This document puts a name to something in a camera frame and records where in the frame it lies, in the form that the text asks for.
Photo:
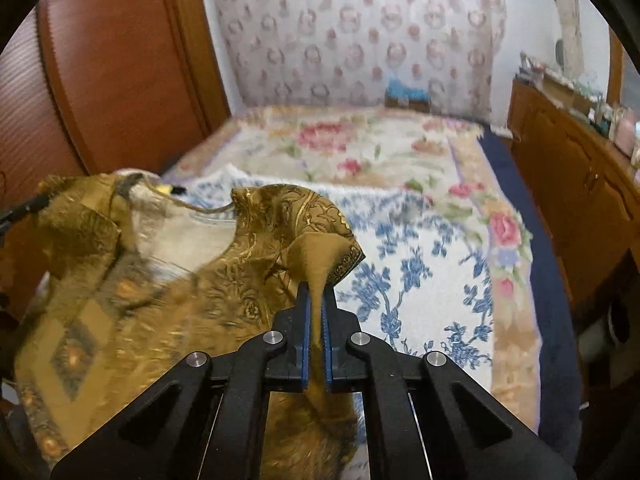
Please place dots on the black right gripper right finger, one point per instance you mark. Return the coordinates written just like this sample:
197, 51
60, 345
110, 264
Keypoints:
425, 417

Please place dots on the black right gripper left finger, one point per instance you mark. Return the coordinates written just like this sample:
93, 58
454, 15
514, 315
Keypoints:
206, 417

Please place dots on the golden brown patterned garment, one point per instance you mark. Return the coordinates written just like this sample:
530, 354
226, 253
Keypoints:
138, 279

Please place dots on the blue floral white cloth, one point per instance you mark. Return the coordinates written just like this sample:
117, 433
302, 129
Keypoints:
411, 276

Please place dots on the navy blue mattress edge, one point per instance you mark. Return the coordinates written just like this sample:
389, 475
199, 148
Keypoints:
561, 386

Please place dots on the yellow plush toy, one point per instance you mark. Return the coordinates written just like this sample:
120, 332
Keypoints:
175, 190

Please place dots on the pink floral bedspread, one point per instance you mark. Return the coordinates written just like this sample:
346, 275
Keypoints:
438, 158

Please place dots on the long wooden sideboard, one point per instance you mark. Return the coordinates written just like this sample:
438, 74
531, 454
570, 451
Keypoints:
583, 187

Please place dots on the blue item on box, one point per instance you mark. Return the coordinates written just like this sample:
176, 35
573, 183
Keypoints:
399, 95

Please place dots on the pink jar on sideboard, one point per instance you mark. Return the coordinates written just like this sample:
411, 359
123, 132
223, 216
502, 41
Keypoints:
625, 132

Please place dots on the pink circle patterned curtain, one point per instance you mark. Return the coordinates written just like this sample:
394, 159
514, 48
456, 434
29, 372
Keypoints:
332, 52

